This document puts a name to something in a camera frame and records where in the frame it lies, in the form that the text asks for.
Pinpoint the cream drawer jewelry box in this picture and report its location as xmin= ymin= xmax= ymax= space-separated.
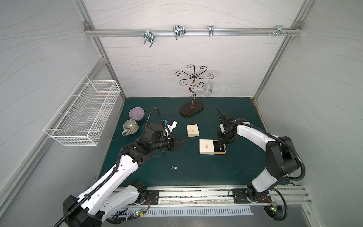
xmin=187 ymin=124 xmax=199 ymax=138

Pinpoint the dark oval stand base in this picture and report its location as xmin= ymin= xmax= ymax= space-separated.
xmin=180 ymin=99 xmax=204 ymax=116

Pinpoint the white slotted cable duct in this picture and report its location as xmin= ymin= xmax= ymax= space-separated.
xmin=143 ymin=205 xmax=253 ymax=218

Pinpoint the metal rail clamp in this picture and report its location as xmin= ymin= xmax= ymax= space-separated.
xmin=143 ymin=29 xmax=155 ymax=48
xmin=173 ymin=25 xmax=186 ymax=40

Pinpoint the metal rail bracket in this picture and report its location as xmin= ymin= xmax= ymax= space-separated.
xmin=266 ymin=25 xmax=292 ymax=37

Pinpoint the white wire basket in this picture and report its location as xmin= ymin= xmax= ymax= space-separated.
xmin=43 ymin=75 xmax=121 ymax=147

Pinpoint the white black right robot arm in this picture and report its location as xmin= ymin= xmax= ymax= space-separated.
xmin=218 ymin=114 xmax=306 ymax=203

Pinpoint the green ribbed ceramic mug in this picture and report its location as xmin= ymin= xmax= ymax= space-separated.
xmin=122 ymin=119 xmax=139 ymax=137

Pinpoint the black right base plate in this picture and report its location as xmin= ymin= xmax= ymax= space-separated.
xmin=228 ymin=188 xmax=271 ymax=204

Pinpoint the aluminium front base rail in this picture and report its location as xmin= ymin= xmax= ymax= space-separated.
xmin=76 ymin=185 xmax=310 ymax=210

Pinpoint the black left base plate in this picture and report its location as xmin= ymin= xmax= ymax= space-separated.
xmin=133 ymin=190 xmax=160 ymax=206

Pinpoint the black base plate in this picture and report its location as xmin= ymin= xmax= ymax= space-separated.
xmin=133 ymin=190 xmax=160 ymax=206
xmin=228 ymin=188 xmax=271 ymax=204

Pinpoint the lilac ceramic bowl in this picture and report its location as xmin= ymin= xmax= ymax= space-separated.
xmin=129 ymin=107 xmax=145 ymax=122

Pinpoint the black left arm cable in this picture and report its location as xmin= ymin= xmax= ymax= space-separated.
xmin=53 ymin=107 xmax=171 ymax=227

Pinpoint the metal rail hook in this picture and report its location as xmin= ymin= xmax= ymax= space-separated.
xmin=209 ymin=25 xmax=214 ymax=37

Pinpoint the bronze scroll stand rod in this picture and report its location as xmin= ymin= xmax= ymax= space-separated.
xmin=175 ymin=64 xmax=208 ymax=101

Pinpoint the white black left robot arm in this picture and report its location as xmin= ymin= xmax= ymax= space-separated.
xmin=56 ymin=119 xmax=184 ymax=227

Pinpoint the aluminium cross rail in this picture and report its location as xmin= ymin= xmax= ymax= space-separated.
xmin=85 ymin=27 xmax=303 ymax=37

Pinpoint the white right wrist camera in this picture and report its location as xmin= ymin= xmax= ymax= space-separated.
xmin=216 ymin=106 xmax=233 ymax=133

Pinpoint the clear wine glass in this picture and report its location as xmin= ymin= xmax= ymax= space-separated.
xmin=203 ymin=73 xmax=214 ymax=97

